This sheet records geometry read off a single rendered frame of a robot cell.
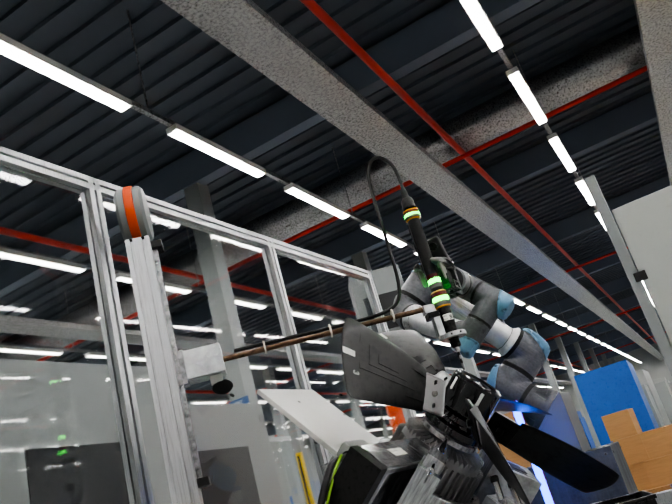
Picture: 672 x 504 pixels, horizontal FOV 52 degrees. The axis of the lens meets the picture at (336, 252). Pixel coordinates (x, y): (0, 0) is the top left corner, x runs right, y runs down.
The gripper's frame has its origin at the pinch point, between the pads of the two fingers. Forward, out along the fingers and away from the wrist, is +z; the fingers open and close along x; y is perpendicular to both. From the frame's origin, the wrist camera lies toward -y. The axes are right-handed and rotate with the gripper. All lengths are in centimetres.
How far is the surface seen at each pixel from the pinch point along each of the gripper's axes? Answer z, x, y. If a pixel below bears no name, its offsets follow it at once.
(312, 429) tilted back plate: 22, 32, 34
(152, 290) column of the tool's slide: 40, 56, -9
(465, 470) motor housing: 11, 3, 52
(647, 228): -182, -52, -30
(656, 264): -182, -49, -12
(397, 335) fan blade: -6.9, 16.0, 13.9
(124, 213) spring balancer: 45, 56, -29
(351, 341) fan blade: 31.2, 11.6, 20.2
